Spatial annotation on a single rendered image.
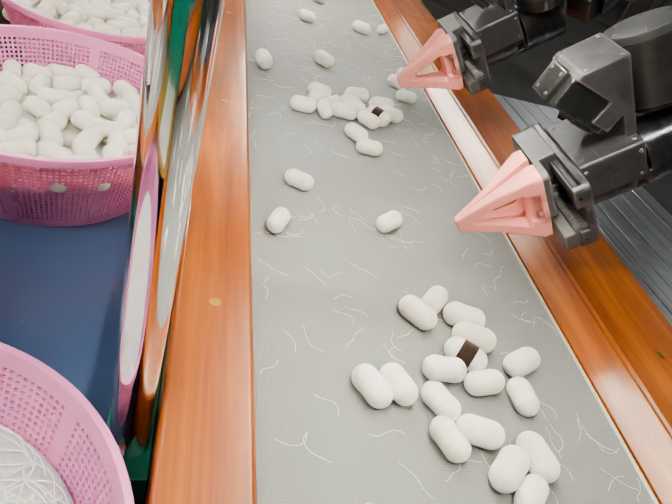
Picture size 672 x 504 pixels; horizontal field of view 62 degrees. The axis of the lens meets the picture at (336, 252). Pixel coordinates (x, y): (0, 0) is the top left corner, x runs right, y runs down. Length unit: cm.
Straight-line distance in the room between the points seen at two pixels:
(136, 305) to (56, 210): 30
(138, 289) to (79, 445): 11
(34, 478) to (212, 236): 21
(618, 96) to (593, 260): 24
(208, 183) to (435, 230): 25
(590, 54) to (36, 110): 50
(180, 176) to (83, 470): 18
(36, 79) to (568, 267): 58
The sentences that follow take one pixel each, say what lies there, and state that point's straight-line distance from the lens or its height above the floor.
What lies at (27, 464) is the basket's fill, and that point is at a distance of 37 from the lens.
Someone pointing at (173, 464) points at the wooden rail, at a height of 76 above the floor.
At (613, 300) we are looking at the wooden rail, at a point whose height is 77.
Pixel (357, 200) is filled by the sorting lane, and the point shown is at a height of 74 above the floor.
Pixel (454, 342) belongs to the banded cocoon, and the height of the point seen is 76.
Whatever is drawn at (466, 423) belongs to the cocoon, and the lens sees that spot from 41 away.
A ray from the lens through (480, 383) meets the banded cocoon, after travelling 44.
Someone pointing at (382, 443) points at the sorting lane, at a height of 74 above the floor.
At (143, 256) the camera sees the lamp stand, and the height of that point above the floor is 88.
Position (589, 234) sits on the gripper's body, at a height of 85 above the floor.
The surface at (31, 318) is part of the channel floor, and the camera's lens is 51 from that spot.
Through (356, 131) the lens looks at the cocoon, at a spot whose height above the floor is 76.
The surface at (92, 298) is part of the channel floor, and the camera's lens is 52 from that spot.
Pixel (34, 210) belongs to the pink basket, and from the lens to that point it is 57.
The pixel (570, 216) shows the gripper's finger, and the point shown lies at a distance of 50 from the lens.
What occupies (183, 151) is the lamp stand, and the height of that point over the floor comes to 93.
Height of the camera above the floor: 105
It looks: 37 degrees down
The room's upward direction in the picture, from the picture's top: 22 degrees clockwise
